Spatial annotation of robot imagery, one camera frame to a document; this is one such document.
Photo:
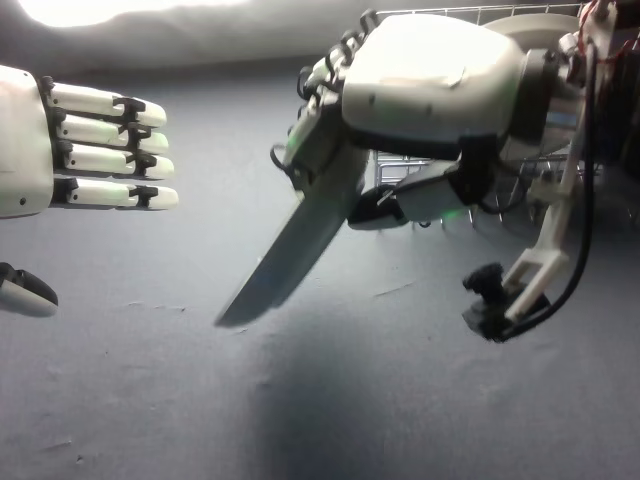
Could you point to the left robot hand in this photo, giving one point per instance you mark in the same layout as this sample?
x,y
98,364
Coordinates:
x,y
20,145

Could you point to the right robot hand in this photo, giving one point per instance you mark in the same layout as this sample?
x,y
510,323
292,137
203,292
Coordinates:
x,y
430,85

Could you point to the white plate with dark rim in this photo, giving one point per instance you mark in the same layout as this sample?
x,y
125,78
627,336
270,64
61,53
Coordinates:
x,y
540,27
295,250

